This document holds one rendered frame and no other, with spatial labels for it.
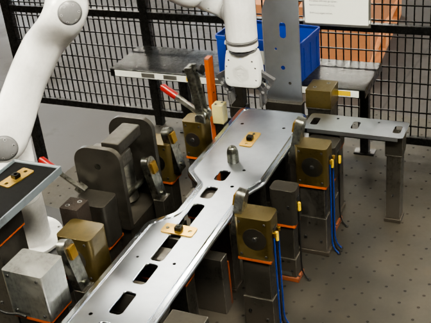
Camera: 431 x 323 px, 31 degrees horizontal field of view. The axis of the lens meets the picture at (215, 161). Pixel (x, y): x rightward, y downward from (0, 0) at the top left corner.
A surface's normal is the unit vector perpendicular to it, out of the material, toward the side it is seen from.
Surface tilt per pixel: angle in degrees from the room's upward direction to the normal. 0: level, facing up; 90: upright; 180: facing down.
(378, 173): 0
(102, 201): 0
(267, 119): 0
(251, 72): 90
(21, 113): 78
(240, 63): 89
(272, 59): 90
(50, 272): 90
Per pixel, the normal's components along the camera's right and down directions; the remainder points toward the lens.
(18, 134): 0.58, 0.15
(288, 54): -0.40, 0.48
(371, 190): -0.10, -0.87
